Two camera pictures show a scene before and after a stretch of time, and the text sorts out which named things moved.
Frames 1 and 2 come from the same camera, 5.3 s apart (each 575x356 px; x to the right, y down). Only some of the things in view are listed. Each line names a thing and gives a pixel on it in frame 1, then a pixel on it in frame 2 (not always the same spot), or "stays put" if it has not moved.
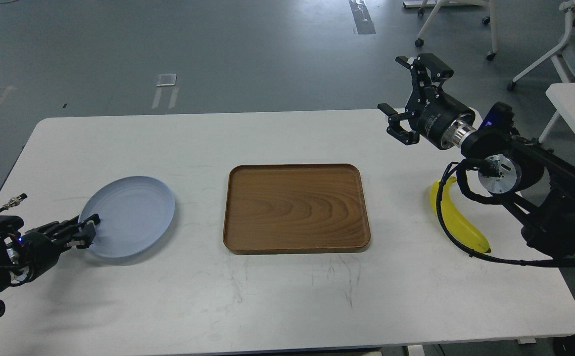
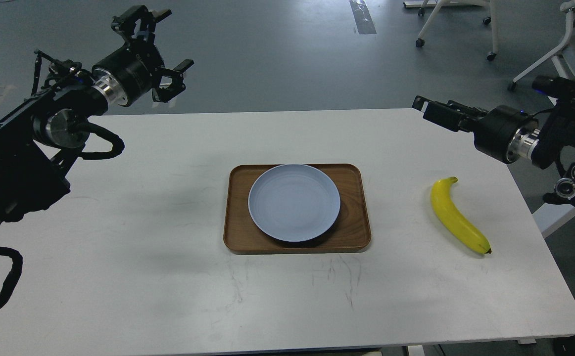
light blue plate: x=134 y=212 -> x=294 y=202
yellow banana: x=461 y=225 stays put
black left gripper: x=38 y=251 -> x=125 y=76
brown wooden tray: x=295 y=208 stays put
